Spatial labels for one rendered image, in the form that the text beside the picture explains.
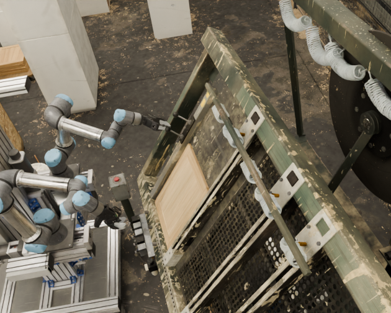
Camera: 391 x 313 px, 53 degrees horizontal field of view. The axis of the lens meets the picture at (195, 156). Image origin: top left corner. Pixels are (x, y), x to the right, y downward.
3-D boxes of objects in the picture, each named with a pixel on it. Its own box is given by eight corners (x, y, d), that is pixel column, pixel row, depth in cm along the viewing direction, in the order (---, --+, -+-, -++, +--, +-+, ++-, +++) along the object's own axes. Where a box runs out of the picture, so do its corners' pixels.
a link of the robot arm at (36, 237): (56, 233, 239) (4, 176, 201) (48, 256, 229) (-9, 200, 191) (39, 234, 242) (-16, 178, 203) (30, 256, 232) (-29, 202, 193)
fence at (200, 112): (154, 194, 286) (149, 193, 284) (215, 87, 234) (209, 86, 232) (156, 199, 283) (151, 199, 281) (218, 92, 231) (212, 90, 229)
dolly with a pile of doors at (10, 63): (7, 64, 600) (-2, 46, 577) (41, 58, 601) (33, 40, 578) (-1, 88, 558) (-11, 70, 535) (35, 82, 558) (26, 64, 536)
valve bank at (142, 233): (131, 227, 306) (124, 209, 288) (149, 222, 307) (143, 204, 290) (143, 285, 272) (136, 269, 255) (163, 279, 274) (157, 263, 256)
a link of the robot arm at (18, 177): (2, 174, 218) (90, 185, 218) (-7, 189, 210) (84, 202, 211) (-4, 160, 209) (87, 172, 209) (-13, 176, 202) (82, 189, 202)
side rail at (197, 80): (154, 171, 306) (141, 169, 300) (221, 48, 246) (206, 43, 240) (156, 176, 302) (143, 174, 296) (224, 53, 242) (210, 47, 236)
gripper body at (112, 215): (122, 222, 207) (106, 212, 199) (110, 228, 210) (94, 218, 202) (122, 210, 212) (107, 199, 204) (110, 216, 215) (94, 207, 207)
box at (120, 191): (113, 191, 309) (108, 176, 296) (128, 187, 310) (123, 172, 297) (116, 202, 301) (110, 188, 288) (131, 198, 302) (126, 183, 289)
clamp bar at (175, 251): (171, 255, 250) (136, 254, 238) (273, 109, 186) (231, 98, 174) (175, 269, 244) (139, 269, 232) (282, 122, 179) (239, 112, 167)
